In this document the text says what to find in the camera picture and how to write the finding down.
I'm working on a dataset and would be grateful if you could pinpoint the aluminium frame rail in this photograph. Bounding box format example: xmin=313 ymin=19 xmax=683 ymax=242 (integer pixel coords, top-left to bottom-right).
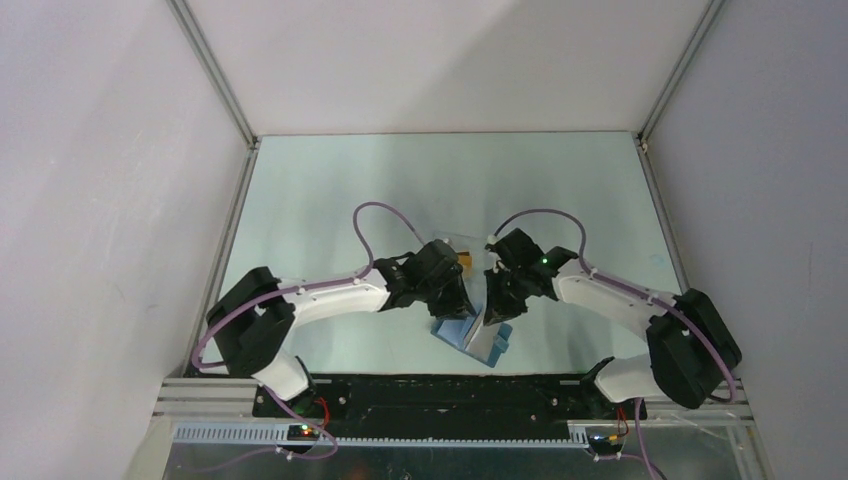
xmin=167 ymin=1 xmax=258 ymax=356
xmin=633 ymin=0 xmax=727 ymax=290

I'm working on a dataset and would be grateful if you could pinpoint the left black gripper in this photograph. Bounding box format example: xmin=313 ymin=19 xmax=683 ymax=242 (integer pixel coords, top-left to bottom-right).
xmin=417 ymin=265 xmax=477 ymax=321

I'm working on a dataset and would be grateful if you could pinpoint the blue card holder wallet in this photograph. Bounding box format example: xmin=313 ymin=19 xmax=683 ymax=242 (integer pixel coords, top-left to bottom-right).
xmin=430 ymin=316 xmax=513 ymax=368

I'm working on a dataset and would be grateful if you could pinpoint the left aluminium frame rail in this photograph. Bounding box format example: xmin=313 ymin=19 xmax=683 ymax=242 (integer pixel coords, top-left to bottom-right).
xmin=167 ymin=1 xmax=258 ymax=356

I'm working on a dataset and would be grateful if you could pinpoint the right aluminium frame rail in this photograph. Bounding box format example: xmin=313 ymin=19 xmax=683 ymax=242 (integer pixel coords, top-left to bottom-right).
xmin=633 ymin=0 xmax=727 ymax=290

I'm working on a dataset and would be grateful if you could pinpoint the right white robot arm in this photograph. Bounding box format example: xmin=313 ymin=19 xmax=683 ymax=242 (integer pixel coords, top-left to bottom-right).
xmin=483 ymin=228 xmax=742 ymax=418

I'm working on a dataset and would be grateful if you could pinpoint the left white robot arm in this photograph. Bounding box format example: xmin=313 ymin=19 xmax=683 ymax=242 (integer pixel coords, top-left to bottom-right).
xmin=205 ymin=239 xmax=476 ymax=417

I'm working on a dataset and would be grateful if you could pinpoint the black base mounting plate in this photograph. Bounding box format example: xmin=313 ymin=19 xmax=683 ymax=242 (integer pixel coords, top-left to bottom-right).
xmin=254 ymin=374 xmax=647 ymax=442

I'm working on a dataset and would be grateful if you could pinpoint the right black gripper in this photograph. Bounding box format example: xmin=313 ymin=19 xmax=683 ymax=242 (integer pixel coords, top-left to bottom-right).
xmin=484 ymin=267 xmax=530 ymax=326

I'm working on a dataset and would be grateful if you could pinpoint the clear acrylic box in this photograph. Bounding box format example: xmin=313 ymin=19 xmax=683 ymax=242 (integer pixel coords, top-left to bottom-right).
xmin=432 ymin=230 xmax=494 ymax=285

